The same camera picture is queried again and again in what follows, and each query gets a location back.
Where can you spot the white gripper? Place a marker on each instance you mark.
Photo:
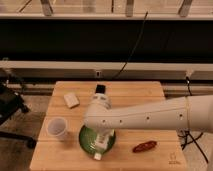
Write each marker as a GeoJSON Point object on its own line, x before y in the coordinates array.
{"type": "Point", "coordinates": [101, 142]}

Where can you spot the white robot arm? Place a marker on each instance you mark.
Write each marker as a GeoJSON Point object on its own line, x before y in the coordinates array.
{"type": "Point", "coordinates": [191, 113]}

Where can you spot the green ceramic bowl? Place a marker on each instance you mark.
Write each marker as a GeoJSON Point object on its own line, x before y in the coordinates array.
{"type": "Point", "coordinates": [87, 138]}

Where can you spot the red chili pepper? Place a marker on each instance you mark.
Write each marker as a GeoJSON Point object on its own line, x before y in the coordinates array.
{"type": "Point", "coordinates": [144, 146]}

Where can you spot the white rectangular sponge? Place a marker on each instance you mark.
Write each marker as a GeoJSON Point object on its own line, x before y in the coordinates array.
{"type": "Point", "coordinates": [71, 100]}

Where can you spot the black rectangular block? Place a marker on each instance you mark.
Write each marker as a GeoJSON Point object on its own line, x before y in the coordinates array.
{"type": "Point", "coordinates": [100, 89]}

